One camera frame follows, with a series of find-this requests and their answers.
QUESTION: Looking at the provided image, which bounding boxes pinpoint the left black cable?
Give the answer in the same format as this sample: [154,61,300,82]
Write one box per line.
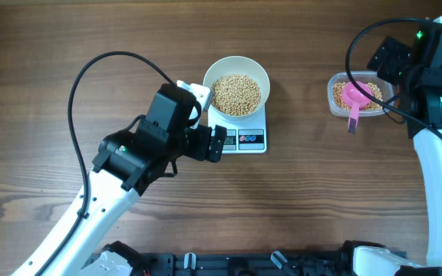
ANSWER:
[32,51,178,276]

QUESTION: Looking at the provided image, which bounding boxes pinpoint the white digital kitchen scale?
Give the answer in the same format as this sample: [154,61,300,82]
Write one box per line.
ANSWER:
[208,107,268,154]

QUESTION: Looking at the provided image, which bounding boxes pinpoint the white bowl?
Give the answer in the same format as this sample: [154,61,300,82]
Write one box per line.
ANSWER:
[203,56,271,121]

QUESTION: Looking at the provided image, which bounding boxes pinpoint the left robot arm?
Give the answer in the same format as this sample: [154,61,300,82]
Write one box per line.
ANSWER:
[15,81,226,275]

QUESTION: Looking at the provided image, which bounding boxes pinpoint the soybeans in bowl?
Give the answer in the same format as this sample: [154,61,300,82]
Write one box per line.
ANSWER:
[213,74,261,116]

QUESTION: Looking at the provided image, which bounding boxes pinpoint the clear plastic container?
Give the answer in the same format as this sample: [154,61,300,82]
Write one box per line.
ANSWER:
[327,71,394,117]

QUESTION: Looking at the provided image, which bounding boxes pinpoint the soybeans pile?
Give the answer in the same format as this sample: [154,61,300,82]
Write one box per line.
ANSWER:
[332,82,383,111]

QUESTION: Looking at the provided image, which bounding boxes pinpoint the pink plastic measuring scoop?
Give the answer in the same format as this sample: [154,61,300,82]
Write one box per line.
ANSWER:
[341,81,373,133]

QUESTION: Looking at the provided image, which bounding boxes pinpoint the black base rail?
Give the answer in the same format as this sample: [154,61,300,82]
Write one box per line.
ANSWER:
[133,251,348,276]

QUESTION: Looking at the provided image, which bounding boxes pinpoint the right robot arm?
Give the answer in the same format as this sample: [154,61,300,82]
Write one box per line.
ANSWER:
[338,16,442,275]

